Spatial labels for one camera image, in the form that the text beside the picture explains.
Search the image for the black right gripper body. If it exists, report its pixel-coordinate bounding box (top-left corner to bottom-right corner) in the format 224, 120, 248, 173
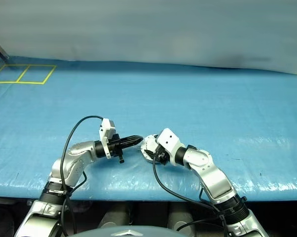
154, 146, 169, 166

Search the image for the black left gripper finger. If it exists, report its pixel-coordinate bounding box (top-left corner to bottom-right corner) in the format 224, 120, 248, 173
121, 140, 142, 149
120, 134, 143, 144

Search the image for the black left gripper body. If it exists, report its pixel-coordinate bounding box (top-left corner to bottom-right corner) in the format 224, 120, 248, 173
108, 134, 126, 164

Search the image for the round silver motor lid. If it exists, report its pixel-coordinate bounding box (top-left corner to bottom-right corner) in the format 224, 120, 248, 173
140, 133, 161, 156

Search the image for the dark rounded grey cylinder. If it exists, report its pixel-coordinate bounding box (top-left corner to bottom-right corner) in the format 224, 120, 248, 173
98, 204, 131, 229
168, 202, 196, 233

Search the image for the blue table cover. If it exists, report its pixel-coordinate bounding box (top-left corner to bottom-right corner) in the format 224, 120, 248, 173
0, 54, 297, 203

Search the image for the grey robot torso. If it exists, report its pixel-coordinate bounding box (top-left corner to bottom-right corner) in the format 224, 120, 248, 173
88, 224, 179, 237

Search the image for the yellow tape double square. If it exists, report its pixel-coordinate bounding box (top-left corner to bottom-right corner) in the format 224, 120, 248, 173
0, 64, 57, 85

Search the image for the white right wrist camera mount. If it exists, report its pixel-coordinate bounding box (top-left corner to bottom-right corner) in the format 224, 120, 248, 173
155, 127, 185, 166

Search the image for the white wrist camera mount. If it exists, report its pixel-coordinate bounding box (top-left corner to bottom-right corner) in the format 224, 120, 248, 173
155, 127, 185, 166
98, 118, 117, 159

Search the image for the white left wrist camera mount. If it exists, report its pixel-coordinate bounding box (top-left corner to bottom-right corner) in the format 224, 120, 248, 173
98, 118, 117, 159

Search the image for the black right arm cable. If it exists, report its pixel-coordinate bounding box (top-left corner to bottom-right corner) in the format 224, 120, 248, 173
152, 155, 228, 237

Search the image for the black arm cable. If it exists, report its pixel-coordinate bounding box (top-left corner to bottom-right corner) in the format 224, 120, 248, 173
152, 155, 228, 237
59, 115, 105, 237

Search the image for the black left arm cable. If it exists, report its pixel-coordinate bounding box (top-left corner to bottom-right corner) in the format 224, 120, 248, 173
59, 115, 105, 237

